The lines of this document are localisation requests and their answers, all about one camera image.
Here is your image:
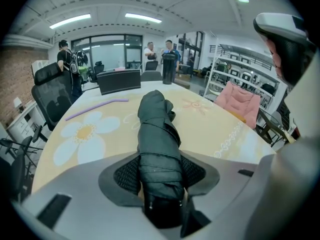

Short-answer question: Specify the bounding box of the white metal shelf rack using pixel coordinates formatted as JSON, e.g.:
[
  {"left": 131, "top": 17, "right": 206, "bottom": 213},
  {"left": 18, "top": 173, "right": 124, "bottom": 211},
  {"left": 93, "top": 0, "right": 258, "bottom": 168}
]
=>
[{"left": 203, "top": 43, "right": 281, "bottom": 105}]

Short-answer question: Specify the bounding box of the padded chair with metal legs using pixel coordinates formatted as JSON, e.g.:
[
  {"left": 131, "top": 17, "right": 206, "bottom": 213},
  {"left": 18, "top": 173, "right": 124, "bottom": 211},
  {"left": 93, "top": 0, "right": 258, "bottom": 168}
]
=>
[{"left": 140, "top": 70, "right": 163, "bottom": 82}]

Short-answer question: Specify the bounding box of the black water bottle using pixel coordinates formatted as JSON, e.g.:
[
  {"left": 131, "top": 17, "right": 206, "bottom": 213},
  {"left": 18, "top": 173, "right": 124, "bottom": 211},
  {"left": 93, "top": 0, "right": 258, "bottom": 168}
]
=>
[{"left": 161, "top": 52, "right": 179, "bottom": 85}]

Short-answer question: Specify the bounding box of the black tissue box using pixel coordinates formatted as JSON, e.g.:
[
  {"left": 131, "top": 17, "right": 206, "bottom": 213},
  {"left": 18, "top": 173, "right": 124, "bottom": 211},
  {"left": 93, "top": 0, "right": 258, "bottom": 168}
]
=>
[{"left": 96, "top": 68, "right": 142, "bottom": 96}]

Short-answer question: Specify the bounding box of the dark framed glass window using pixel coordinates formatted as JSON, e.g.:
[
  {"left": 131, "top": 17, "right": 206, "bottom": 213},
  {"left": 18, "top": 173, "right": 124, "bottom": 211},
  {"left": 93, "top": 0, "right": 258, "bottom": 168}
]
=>
[{"left": 71, "top": 33, "right": 143, "bottom": 70}]

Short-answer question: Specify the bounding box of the black mesh office chair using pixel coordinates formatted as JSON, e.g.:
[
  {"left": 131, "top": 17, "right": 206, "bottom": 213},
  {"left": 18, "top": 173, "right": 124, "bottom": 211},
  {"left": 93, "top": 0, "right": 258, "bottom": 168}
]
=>
[{"left": 31, "top": 62, "right": 76, "bottom": 145}]

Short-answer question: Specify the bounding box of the black backpack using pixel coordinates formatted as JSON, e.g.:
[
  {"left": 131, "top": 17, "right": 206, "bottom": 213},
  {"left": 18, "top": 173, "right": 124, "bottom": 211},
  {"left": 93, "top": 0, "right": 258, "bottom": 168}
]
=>
[{"left": 68, "top": 50, "right": 89, "bottom": 75}]

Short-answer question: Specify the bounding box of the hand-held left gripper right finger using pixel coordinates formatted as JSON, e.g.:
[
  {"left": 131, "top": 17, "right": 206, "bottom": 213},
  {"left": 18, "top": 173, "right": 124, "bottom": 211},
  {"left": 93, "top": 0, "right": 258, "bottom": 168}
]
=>
[{"left": 179, "top": 149, "right": 262, "bottom": 239}]

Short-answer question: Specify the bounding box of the small table lamp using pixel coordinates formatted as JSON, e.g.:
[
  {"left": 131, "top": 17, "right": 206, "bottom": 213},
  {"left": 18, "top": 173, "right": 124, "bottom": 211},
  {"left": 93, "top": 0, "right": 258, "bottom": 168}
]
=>
[{"left": 12, "top": 96, "right": 24, "bottom": 114}]

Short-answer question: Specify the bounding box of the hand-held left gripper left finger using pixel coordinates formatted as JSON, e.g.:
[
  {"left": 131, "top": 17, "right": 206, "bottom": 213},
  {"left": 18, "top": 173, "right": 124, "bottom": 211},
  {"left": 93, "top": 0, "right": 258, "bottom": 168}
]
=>
[{"left": 22, "top": 151, "right": 162, "bottom": 240}]

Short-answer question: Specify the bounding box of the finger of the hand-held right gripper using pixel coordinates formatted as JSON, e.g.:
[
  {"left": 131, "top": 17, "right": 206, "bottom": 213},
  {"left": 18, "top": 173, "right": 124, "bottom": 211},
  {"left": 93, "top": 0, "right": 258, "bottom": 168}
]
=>
[{"left": 253, "top": 12, "right": 318, "bottom": 88}]

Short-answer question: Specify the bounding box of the black swivel chair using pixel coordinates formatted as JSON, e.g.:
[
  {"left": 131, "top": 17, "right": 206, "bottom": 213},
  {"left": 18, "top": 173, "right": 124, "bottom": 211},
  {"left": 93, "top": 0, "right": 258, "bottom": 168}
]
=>
[
  {"left": 0, "top": 153, "right": 32, "bottom": 202},
  {"left": 0, "top": 136, "right": 38, "bottom": 165}
]

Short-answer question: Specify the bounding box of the table with floral cloth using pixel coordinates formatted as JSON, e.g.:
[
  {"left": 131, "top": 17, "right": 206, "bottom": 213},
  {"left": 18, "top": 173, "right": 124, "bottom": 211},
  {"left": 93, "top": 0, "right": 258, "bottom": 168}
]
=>
[{"left": 31, "top": 80, "right": 277, "bottom": 195}]

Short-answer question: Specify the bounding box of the purple straw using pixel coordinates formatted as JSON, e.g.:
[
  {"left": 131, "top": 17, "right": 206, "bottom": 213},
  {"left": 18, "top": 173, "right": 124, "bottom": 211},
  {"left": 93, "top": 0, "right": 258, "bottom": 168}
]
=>
[{"left": 64, "top": 98, "right": 129, "bottom": 122}]

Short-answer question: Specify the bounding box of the black umbrella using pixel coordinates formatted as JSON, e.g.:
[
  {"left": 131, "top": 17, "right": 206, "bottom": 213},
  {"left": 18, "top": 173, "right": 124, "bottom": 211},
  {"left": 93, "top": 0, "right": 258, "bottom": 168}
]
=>
[{"left": 136, "top": 89, "right": 213, "bottom": 239}]

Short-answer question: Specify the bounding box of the wooden step platform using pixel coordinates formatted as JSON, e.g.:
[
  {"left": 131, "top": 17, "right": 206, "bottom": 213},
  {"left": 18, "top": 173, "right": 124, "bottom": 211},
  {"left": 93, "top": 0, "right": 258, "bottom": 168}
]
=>
[{"left": 174, "top": 77, "right": 191, "bottom": 90}]

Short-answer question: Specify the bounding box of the white desk with drawers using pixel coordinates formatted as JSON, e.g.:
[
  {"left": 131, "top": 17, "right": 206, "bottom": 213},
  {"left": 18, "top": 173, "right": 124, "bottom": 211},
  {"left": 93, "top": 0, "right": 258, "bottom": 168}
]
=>
[{"left": 6, "top": 100, "right": 47, "bottom": 145}]

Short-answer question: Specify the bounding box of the pink sofa chair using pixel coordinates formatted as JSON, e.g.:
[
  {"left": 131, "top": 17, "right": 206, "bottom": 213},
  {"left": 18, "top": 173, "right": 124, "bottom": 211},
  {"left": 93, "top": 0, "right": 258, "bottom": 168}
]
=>
[{"left": 214, "top": 80, "right": 262, "bottom": 130}]

